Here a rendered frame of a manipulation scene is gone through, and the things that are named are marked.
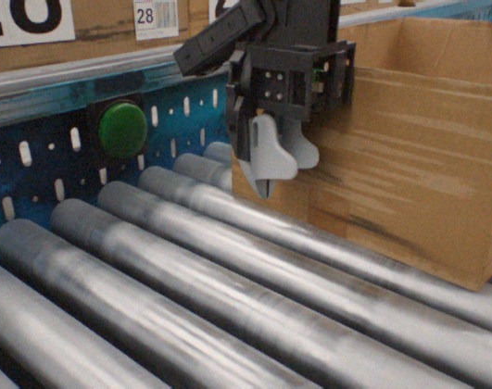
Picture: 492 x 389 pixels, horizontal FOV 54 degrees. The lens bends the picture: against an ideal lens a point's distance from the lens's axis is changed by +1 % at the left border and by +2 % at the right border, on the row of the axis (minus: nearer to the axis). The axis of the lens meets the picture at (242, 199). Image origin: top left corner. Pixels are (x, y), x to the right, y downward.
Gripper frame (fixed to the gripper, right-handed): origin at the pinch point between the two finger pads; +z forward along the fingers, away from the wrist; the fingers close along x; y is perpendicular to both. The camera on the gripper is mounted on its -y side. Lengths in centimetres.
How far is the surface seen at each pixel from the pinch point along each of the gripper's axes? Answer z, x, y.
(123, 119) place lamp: -2.5, 0.3, -21.1
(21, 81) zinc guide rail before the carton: -8.6, -10.2, -23.2
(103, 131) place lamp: -1.7, -2.5, -21.5
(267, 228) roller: 6.4, 2.4, -0.6
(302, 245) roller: 6.7, 2.2, 4.1
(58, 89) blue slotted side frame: -7.2, -6.5, -22.9
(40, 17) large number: -14.0, -3.9, -28.4
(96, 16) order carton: -13.5, 3.8, -28.6
